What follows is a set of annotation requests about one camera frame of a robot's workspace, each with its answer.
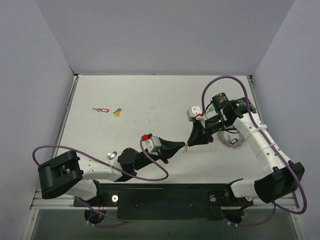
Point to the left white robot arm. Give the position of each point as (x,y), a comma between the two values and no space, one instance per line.
(77,174)

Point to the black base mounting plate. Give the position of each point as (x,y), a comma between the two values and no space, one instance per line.
(168,211)

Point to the yellow tag key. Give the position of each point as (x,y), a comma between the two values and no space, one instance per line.
(185,150)

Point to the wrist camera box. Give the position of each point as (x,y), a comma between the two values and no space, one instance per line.
(194,114)
(152,143)

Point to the red tag key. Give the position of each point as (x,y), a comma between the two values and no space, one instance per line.
(103,110)

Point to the green capped key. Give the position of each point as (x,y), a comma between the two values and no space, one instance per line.
(209,108)

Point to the yellow capped key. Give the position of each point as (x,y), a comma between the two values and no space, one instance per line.
(117,112)

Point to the silver spiked keyring disc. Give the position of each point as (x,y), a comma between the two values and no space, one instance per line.
(231,139)

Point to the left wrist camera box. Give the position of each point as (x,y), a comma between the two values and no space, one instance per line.
(152,143)

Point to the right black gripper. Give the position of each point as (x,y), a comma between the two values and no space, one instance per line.
(202,131)

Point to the aluminium frame rail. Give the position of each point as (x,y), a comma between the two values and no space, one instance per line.
(112,196)

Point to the clear tag key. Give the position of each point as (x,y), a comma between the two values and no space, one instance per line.
(111,155)

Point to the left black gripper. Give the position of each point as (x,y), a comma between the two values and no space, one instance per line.
(161,150)

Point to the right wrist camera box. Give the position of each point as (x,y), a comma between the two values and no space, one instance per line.
(194,114)

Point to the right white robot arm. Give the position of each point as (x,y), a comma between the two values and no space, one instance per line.
(281,174)

